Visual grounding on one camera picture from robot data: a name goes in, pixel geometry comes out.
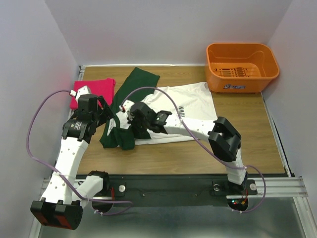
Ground white green-sleeved t-shirt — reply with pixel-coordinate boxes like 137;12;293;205
99;66;218;151

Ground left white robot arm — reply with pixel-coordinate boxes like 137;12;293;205
30;93;113;230

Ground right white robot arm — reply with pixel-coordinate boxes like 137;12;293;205
122;100;248;193

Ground folded pink t-shirt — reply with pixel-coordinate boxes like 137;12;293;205
74;78;116;105

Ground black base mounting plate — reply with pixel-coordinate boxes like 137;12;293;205
89;174;258;208

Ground orange plastic basket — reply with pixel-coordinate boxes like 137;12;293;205
205;43;280;93

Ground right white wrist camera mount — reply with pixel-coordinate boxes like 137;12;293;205
119;100;135;113

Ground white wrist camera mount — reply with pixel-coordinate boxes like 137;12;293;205
69;86;91;102
119;100;135;113

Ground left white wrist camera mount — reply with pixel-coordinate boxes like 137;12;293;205
69;86;91;102

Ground aluminium table frame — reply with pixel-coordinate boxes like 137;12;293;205
28;64;310;238

